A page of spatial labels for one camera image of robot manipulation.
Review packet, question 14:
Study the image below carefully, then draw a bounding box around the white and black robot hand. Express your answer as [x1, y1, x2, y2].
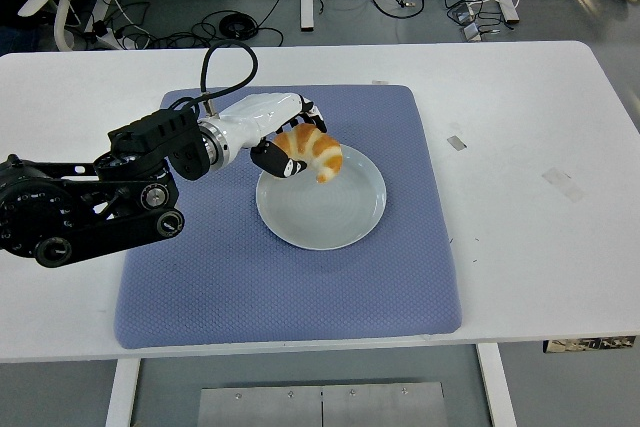
[218, 91, 330, 182]

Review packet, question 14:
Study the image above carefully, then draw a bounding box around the golden croissant bread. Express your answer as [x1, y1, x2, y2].
[272, 122, 345, 184]

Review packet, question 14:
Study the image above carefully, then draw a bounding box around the light grey round plate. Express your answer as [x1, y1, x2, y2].
[255, 144, 388, 252]

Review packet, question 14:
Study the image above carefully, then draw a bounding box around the white power strip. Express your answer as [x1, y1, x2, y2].
[94, 29, 124, 51]

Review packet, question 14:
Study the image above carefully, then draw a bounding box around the blue quilted mat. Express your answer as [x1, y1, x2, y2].
[113, 84, 462, 351]

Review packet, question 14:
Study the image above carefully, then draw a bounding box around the white table leg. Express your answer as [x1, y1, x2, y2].
[104, 357, 142, 427]
[475, 342, 519, 427]

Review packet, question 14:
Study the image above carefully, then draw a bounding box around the clear tape strip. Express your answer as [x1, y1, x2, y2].
[542, 166, 588, 203]

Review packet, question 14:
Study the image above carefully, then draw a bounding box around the black cable bundle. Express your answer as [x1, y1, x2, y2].
[192, 9, 284, 48]

